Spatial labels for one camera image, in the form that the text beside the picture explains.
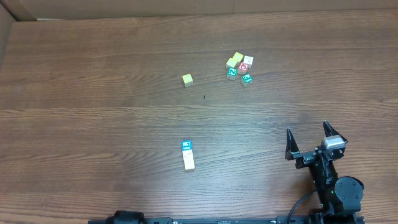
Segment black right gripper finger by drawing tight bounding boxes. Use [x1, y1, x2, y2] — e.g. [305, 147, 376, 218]
[323, 120, 348, 144]
[285, 128, 300, 161]

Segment white pattern block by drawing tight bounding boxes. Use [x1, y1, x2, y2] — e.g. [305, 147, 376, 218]
[182, 150, 193, 161]

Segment blue letter block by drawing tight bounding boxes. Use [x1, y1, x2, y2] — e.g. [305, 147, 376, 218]
[182, 140, 192, 151]

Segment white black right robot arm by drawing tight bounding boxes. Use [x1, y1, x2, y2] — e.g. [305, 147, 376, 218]
[279, 120, 364, 223]

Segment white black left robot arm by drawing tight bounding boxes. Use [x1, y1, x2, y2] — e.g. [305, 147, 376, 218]
[106, 210, 146, 224]

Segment green letter block right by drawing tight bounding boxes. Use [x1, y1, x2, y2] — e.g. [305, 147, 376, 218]
[241, 73, 253, 87]

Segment red letter block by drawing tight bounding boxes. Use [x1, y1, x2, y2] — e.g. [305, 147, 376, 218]
[238, 62, 249, 75]

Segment green Z letter block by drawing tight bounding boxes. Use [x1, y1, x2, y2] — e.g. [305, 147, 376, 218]
[226, 67, 237, 80]

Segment white letter block cluster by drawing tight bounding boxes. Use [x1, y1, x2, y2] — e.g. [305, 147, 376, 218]
[243, 55, 254, 68]

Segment yellow block left cluster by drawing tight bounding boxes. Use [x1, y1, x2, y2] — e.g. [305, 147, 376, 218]
[226, 58, 238, 69]

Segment yellow block cluster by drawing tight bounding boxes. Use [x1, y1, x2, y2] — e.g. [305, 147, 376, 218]
[233, 52, 244, 63]
[226, 58, 238, 69]

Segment yellow block top cluster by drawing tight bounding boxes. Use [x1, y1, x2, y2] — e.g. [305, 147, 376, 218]
[233, 52, 244, 63]

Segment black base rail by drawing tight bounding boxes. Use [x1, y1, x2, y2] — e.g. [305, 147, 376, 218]
[87, 216, 365, 224]

